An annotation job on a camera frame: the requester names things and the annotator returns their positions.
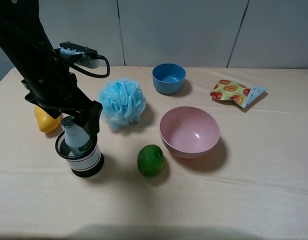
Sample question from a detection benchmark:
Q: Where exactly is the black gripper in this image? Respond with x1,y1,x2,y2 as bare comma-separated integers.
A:
21,71,103,137

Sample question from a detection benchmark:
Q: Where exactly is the white green-label drink bottle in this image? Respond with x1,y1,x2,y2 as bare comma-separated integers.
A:
61,116,92,156

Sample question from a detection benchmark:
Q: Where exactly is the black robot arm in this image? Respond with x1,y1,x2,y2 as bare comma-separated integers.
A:
0,0,110,137

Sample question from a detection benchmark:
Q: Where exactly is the yellow mango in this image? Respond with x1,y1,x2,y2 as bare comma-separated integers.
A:
34,106,61,133

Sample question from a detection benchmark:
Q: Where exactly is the black mesh pen holder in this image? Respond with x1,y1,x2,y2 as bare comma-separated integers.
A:
55,131,104,178

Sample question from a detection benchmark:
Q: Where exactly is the blue mesh bath sponge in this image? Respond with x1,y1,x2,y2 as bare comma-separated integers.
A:
98,78,147,131

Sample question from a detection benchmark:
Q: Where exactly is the green lime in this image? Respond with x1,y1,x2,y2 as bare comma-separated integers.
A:
137,144,165,178

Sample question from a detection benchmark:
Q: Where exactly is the blue plastic bowl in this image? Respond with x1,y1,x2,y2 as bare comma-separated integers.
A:
152,63,186,94

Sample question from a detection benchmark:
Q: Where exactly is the pink plastic bowl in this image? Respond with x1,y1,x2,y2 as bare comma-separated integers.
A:
159,106,221,159

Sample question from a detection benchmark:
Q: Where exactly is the fruit-print snack packet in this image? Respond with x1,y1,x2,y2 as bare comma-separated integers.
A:
209,79,267,109

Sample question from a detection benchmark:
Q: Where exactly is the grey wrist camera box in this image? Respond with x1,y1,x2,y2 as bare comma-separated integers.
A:
59,41,99,69

